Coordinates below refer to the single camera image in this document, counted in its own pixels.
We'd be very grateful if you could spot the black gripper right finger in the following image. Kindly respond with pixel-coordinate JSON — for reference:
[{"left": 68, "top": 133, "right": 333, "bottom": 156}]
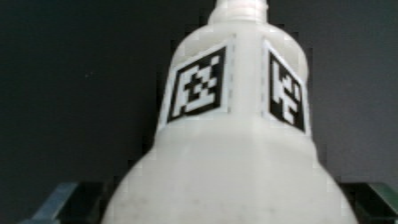
[{"left": 340, "top": 183, "right": 398, "bottom": 224}]

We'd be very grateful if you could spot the white lamp bulb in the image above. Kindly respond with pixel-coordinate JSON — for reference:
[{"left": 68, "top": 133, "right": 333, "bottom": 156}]
[{"left": 102, "top": 0, "right": 359, "bottom": 224}]

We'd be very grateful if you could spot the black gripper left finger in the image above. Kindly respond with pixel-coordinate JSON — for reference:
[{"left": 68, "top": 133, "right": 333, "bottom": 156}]
[{"left": 18, "top": 182, "right": 107, "bottom": 224}]

